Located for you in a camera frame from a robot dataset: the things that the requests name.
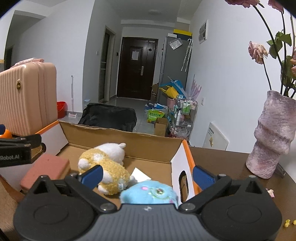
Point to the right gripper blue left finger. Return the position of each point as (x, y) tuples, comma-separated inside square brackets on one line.
[(92, 177)]

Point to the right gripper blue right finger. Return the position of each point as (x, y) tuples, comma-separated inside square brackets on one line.
[(203, 178)]

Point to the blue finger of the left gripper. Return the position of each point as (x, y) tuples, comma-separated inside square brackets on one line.
[(2, 129)]

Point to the yellow white plush toy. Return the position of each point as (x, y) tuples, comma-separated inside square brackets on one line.
[(110, 156)]

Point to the pink sponge block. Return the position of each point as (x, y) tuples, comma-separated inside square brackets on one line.
[(53, 166)]

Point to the blue plush toy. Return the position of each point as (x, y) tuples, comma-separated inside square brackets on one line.
[(149, 192)]

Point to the orange fruit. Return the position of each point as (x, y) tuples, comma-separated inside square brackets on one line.
[(6, 134)]

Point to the open cardboard box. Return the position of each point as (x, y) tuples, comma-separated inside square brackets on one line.
[(167, 160)]

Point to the pink ribbed suitcase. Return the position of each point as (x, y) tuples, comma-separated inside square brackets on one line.
[(28, 97)]

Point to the white paper slip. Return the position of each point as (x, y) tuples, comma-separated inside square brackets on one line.
[(139, 176)]

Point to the red bucket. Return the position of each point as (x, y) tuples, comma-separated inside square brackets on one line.
[(61, 109)]

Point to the white mop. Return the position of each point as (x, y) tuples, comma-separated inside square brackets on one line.
[(72, 113)]

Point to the fallen pink petal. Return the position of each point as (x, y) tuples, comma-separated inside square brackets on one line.
[(271, 193)]

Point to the small brown cardboard box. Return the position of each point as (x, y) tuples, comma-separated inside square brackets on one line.
[(160, 127)]

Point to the black bag on floor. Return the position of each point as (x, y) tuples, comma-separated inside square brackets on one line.
[(109, 116)]

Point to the green snack bag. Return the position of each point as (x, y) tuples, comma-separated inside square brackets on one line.
[(154, 114)]

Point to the purple textured vase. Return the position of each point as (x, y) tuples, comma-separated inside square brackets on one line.
[(274, 134)]

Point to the blue yellow bags pile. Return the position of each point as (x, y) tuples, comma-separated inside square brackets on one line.
[(173, 89)]

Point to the grey refrigerator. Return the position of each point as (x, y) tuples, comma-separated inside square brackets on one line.
[(172, 67)]

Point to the dark front door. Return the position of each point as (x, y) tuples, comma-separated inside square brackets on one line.
[(136, 67)]

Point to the yellow black box on fridge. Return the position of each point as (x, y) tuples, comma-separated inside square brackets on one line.
[(182, 33)]

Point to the dried pink roses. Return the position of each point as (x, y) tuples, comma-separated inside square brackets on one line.
[(281, 47)]

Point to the white board against wall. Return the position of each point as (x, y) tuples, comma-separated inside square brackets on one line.
[(215, 139)]

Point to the wire storage cart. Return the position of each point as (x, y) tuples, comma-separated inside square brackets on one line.
[(181, 118)]

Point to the wall electrical panel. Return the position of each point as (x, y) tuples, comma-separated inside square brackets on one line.
[(203, 32)]

